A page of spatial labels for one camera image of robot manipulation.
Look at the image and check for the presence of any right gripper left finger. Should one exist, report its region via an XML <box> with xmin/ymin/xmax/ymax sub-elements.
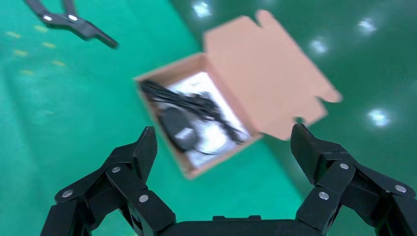
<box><xmin>40</xmin><ymin>126</ymin><xmax>177</xmax><ymax>236</ymax></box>

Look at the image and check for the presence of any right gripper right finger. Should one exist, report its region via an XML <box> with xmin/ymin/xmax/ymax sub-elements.
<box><xmin>290</xmin><ymin>123</ymin><xmax>417</xmax><ymax>236</ymax></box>

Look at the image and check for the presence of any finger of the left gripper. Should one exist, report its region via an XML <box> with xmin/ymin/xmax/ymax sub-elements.
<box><xmin>25</xmin><ymin>0</ymin><xmax>119</xmax><ymax>50</ymax></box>

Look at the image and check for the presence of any black wired mouse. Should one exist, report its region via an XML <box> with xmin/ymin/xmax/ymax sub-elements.
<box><xmin>138</xmin><ymin>79</ymin><xmax>246</xmax><ymax>156</ymax></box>

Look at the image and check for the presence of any brown cardboard box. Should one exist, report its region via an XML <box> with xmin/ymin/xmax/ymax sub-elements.
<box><xmin>133</xmin><ymin>9</ymin><xmax>343</xmax><ymax>180</ymax></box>

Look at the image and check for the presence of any green table cloth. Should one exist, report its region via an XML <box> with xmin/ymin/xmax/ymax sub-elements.
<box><xmin>0</xmin><ymin>0</ymin><xmax>313</xmax><ymax>236</ymax></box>

